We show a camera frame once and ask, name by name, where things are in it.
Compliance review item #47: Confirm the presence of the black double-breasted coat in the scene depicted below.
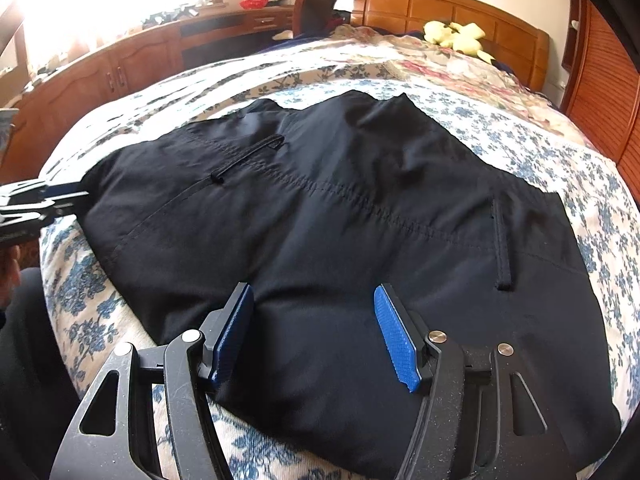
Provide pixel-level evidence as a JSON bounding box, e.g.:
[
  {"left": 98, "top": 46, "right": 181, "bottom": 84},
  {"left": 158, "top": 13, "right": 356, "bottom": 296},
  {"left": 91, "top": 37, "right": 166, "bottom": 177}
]
[{"left": 79, "top": 91, "right": 620, "bottom": 479}]

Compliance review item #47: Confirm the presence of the person's left hand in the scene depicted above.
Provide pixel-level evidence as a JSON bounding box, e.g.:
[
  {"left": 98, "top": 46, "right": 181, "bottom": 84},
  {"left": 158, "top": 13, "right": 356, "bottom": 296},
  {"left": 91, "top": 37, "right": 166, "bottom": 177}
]
[{"left": 0, "top": 246, "right": 21, "bottom": 309}]

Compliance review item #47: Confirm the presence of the wooden desk cabinet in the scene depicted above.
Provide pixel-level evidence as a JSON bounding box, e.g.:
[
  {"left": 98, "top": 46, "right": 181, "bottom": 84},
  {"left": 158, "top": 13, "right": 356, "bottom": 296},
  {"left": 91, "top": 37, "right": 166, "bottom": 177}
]
[{"left": 1, "top": 6, "right": 293, "bottom": 183}]

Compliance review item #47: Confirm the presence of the blue floral bed sheet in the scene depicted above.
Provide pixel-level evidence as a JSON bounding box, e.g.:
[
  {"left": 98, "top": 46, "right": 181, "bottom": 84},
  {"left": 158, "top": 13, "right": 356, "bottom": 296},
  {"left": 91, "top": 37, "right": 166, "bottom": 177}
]
[{"left": 37, "top": 37, "right": 634, "bottom": 480}]

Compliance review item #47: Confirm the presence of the red bowl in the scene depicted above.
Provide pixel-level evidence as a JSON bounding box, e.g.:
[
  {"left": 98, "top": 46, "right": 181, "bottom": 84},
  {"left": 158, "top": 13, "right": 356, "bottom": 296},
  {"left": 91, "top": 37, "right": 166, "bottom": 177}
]
[{"left": 240, "top": 0, "right": 269, "bottom": 10}]

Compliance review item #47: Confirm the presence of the dark wooden chair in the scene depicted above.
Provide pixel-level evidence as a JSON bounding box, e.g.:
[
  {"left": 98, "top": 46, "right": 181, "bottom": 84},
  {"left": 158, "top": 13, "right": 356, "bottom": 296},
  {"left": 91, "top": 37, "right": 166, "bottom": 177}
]
[{"left": 292, "top": 0, "right": 337, "bottom": 37}]

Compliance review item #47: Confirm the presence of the wooden louvered wardrobe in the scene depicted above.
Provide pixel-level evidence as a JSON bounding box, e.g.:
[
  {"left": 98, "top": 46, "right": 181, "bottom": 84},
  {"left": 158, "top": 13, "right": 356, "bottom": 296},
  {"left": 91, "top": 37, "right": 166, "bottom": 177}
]
[{"left": 561, "top": 0, "right": 639, "bottom": 197}]

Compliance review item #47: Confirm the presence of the pink floral quilt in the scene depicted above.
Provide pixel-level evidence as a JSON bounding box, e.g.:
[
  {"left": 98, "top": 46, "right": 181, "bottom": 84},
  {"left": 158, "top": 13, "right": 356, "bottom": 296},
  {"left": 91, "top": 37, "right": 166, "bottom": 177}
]
[{"left": 330, "top": 25, "right": 594, "bottom": 148}]

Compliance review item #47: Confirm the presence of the wooden headboard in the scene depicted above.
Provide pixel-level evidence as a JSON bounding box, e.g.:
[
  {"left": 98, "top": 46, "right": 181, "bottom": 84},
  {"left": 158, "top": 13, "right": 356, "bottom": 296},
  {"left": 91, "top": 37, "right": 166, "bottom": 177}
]
[{"left": 350, "top": 0, "right": 550, "bottom": 91}]

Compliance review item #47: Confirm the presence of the yellow plush toy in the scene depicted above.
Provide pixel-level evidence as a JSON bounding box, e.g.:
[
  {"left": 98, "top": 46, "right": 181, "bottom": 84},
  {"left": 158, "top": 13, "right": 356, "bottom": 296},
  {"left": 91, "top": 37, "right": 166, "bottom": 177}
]
[{"left": 423, "top": 21, "right": 495, "bottom": 64}]

